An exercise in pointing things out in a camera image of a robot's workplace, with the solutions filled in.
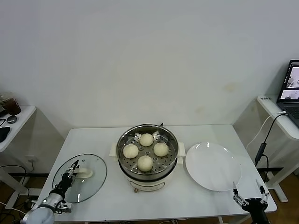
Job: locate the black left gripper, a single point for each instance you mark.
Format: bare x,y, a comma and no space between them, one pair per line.
64,184

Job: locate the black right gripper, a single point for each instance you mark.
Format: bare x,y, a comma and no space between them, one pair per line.
257,206

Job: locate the white steamed baozi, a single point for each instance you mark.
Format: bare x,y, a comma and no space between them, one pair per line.
130,151
161,149
145,163
146,139

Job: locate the stainless steel steamer basket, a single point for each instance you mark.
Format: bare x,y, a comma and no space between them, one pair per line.
130,166

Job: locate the white round plate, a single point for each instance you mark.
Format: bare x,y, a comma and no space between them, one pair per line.
210,168

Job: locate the white side desk with cup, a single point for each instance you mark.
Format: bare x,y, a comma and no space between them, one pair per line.
23,116

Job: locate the cream electric cooking pot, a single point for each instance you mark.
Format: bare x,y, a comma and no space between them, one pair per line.
149,184

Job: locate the small round grey disc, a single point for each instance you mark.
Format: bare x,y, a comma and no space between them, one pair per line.
11,119

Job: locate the plastic iced coffee cup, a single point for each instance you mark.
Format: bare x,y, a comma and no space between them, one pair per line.
11,107

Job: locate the white side desk with laptop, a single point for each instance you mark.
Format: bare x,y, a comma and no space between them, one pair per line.
268,105

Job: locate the grey open laptop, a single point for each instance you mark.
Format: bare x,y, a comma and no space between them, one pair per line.
292,109

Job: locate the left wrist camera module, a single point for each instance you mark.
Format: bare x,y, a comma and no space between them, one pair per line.
63,207

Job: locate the white wall socket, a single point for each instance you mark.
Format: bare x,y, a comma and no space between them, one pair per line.
31,160

